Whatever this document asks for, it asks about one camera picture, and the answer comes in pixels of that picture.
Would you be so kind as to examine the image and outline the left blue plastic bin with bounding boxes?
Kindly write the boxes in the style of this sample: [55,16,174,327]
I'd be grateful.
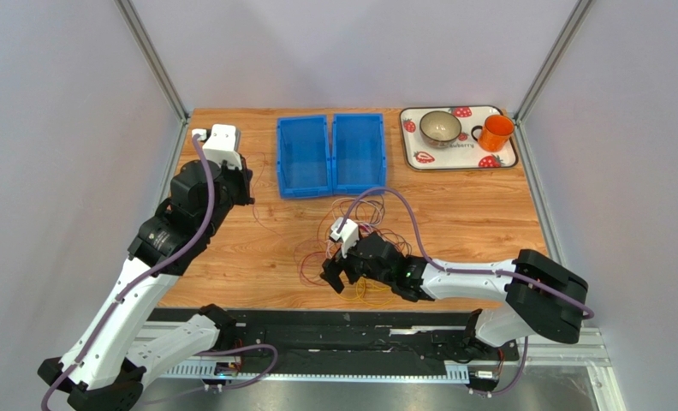
[277,115,333,200]

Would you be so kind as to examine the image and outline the red cable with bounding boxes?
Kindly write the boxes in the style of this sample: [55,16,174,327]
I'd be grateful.
[293,222,414,295]

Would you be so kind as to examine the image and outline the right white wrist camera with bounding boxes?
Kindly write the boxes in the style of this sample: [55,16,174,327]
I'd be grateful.
[329,217,360,258]

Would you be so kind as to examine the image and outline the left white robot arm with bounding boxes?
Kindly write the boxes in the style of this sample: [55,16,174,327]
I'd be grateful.
[38,152,254,410]

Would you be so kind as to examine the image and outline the yellow cable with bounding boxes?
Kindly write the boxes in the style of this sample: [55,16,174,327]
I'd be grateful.
[333,273,401,307]

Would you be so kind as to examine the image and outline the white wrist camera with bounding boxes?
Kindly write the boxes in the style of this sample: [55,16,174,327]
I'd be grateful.
[191,124,244,170]
[329,217,360,258]

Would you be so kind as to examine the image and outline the beige ceramic bowl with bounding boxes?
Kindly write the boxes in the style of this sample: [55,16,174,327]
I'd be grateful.
[419,110,462,149]

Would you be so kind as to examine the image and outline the dark blue cable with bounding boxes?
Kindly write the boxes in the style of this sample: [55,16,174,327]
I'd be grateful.
[330,196,413,269]

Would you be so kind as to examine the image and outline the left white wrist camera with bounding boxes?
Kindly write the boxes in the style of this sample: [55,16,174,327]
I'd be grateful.
[191,124,244,170]

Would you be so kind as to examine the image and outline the right blue plastic bin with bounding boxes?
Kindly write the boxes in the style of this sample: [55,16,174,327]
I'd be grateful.
[331,113,387,195]

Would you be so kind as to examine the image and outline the blue plastic bin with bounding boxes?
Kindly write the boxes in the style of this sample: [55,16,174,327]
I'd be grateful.
[331,113,387,195]
[277,115,333,200]

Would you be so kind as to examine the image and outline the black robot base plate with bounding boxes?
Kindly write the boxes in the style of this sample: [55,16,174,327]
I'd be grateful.
[145,307,520,378]

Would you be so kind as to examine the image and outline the orange mug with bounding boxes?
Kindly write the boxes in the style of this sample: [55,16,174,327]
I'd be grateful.
[471,115,514,152]

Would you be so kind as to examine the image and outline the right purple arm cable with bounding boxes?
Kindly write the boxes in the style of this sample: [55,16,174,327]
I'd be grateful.
[336,187,595,320]

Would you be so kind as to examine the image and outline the left aluminium frame post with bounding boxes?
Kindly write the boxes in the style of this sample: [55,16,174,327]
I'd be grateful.
[114,0,189,124]

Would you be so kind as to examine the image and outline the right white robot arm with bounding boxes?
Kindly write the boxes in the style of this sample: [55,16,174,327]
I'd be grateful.
[319,234,588,348]

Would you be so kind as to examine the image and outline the slotted cable duct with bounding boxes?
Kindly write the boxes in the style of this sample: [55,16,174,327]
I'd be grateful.
[161,359,471,384]

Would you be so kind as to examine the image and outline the strawberry print tray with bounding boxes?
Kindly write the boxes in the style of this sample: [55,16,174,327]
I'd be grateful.
[399,105,519,171]

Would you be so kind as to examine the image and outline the aluminium frame post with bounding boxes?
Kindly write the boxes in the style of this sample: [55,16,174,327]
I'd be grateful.
[114,0,189,124]
[514,0,596,124]

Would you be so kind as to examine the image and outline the right aluminium frame post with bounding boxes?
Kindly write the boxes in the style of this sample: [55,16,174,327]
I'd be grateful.
[514,0,596,124]

